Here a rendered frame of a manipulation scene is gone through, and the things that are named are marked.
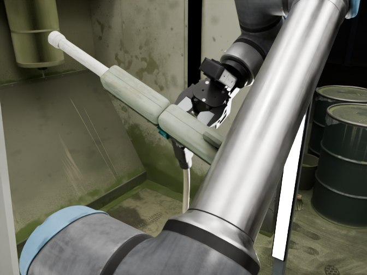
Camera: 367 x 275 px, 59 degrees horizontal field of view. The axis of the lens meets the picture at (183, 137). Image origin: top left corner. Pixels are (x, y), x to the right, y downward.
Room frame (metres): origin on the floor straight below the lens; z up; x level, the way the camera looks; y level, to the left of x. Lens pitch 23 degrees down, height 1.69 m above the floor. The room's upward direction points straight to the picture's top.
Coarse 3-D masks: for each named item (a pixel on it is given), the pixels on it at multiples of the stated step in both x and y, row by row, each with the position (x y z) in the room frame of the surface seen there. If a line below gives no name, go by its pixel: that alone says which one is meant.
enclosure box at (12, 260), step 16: (0, 112) 0.95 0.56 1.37; (0, 128) 0.95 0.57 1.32; (0, 144) 0.95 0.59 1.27; (0, 160) 0.95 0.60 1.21; (0, 176) 1.01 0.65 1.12; (0, 192) 1.03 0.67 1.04; (0, 208) 1.05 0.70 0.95; (0, 224) 1.07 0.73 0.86; (0, 240) 1.09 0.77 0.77; (0, 256) 1.11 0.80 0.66; (16, 256) 1.02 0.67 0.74; (0, 272) 1.14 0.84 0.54; (16, 272) 1.03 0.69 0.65
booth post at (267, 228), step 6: (276, 192) 2.02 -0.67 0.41; (276, 198) 2.03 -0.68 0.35; (270, 204) 2.04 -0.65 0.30; (276, 204) 2.05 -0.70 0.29; (270, 210) 2.03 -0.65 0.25; (276, 210) 2.06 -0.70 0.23; (270, 216) 2.03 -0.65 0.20; (264, 222) 2.05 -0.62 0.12; (270, 222) 2.02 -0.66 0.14; (264, 228) 2.05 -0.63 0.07; (270, 228) 2.02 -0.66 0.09; (264, 234) 2.04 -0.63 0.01; (270, 234) 2.02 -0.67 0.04
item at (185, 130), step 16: (64, 48) 0.72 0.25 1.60; (96, 64) 0.67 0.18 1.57; (112, 80) 0.63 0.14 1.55; (128, 80) 0.63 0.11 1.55; (128, 96) 0.60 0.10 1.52; (144, 96) 0.59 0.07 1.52; (160, 96) 0.59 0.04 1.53; (144, 112) 0.58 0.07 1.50; (160, 112) 0.57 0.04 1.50; (176, 112) 0.56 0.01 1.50; (176, 128) 0.54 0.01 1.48; (192, 128) 0.54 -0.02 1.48; (208, 128) 0.53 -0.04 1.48; (176, 144) 0.57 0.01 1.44; (192, 144) 0.52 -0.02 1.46; (208, 144) 0.51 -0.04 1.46; (208, 160) 0.51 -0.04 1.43
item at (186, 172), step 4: (184, 172) 0.71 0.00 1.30; (188, 172) 0.71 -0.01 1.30; (184, 176) 0.72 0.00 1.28; (188, 176) 0.72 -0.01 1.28; (184, 180) 0.72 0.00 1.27; (188, 180) 0.72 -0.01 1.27; (184, 184) 0.73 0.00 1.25; (188, 184) 0.73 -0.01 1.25; (184, 188) 0.73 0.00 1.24; (188, 188) 0.73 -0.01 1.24; (184, 192) 0.73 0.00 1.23; (188, 192) 0.73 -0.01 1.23; (184, 196) 0.73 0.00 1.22; (188, 196) 0.73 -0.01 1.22; (184, 200) 0.73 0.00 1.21; (188, 200) 0.73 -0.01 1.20; (184, 204) 0.73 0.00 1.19; (188, 204) 0.73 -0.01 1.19; (184, 208) 0.72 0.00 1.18; (184, 212) 0.72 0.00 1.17
